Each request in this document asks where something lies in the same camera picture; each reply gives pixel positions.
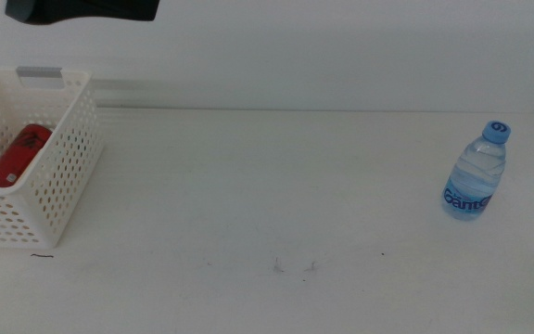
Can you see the clear water bottle blue cap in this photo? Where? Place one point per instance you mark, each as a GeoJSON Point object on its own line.
{"type": "Point", "coordinates": [474, 181]}

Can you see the red cola can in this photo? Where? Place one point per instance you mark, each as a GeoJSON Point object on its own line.
{"type": "Point", "coordinates": [16, 158]}

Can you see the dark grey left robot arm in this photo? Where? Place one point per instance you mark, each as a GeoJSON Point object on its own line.
{"type": "Point", "coordinates": [86, 9]}

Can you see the white perforated plastic basket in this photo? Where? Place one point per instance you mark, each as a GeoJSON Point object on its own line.
{"type": "Point", "coordinates": [74, 139]}

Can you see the small black thread scrap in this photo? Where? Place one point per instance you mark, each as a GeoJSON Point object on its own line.
{"type": "Point", "coordinates": [42, 255]}

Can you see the grey wall trunking strip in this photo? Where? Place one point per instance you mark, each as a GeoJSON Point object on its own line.
{"type": "Point", "coordinates": [156, 93]}

